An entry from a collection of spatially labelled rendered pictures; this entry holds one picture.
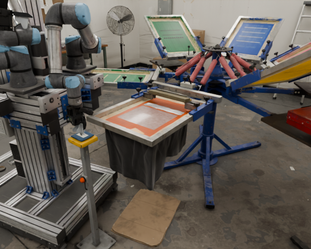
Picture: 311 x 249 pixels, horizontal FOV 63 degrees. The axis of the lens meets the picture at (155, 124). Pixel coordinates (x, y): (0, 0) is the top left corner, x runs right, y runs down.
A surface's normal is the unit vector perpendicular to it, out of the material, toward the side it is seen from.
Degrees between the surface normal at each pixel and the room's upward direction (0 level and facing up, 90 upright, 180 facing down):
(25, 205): 0
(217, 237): 0
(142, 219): 1
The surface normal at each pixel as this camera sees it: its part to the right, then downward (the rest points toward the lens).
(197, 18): -0.60, 0.34
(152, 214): 0.01, -0.90
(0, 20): 0.67, 0.33
